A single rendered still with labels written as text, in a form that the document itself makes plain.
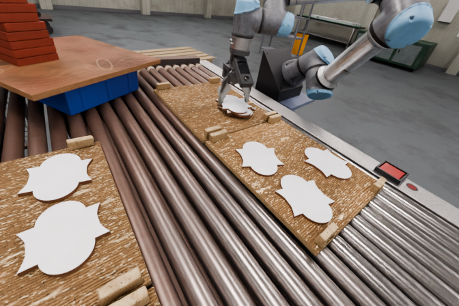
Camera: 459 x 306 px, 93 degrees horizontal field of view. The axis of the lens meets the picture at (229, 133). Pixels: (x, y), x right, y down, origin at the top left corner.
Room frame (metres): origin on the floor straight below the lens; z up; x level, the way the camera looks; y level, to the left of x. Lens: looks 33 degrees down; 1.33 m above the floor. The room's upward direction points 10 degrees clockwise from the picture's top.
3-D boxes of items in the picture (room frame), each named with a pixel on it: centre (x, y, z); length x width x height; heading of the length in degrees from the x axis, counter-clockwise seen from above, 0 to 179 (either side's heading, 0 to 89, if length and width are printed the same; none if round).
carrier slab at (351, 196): (0.51, -0.20, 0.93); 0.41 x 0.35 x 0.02; 43
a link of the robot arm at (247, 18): (0.80, 0.01, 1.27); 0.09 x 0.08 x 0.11; 98
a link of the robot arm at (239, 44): (0.80, 0.02, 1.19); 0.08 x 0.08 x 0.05
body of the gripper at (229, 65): (0.81, 0.02, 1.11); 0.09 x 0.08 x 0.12; 28
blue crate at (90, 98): (0.76, 0.61, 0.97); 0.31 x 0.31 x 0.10; 71
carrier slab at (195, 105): (0.82, 0.09, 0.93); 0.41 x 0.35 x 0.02; 43
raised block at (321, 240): (0.28, -0.23, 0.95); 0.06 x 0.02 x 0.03; 133
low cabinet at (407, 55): (8.71, -5.22, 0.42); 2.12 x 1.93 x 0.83; 49
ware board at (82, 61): (0.79, 0.67, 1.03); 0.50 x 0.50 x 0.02; 71
